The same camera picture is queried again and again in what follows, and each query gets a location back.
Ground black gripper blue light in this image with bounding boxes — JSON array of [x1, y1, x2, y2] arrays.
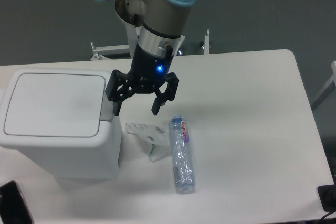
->
[[105, 44, 179, 116]]

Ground white push-button trash can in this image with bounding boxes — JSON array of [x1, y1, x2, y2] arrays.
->
[[1, 68, 122, 179]]

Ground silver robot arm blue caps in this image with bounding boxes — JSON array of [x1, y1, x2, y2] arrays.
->
[[97, 0, 196, 115]]

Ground crumpled white paper packaging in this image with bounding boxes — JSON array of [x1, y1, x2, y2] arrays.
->
[[125, 123, 171, 163]]

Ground clear plastic water bottle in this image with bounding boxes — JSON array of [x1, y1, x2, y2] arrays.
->
[[169, 114, 196, 194]]

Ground black smartphone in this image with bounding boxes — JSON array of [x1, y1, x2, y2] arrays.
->
[[1, 180, 35, 223]]

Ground black device at table corner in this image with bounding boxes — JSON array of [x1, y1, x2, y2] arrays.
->
[[317, 184, 335, 212]]

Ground white metal frame leg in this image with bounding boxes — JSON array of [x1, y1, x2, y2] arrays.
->
[[310, 61, 335, 111]]

